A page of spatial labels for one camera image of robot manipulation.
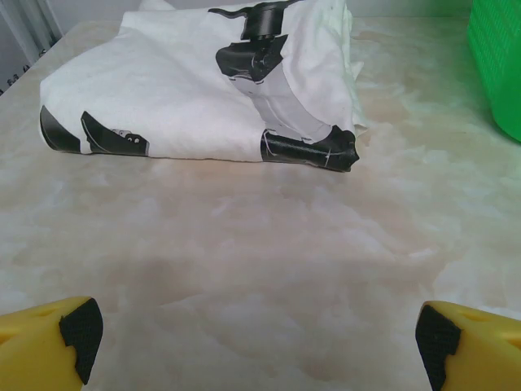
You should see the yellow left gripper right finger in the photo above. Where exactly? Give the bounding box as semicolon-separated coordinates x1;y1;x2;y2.
414;300;521;391

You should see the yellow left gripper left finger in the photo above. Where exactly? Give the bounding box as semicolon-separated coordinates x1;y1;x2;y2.
0;296;104;391

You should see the green plastic basket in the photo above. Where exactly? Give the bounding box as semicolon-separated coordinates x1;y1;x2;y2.
466;0;521;143

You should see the white t-shirt with black print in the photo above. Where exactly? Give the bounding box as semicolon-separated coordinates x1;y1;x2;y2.
39;0;370;173

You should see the aluminium frame post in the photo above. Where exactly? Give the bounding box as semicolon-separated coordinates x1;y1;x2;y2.
0;0;66;97

